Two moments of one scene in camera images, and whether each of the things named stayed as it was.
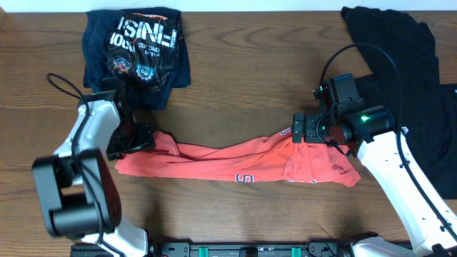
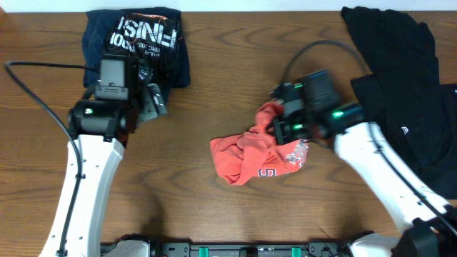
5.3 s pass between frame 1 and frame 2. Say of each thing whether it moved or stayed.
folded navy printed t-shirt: stayed
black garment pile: stayed
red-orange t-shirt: moved
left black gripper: moved
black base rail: stayed
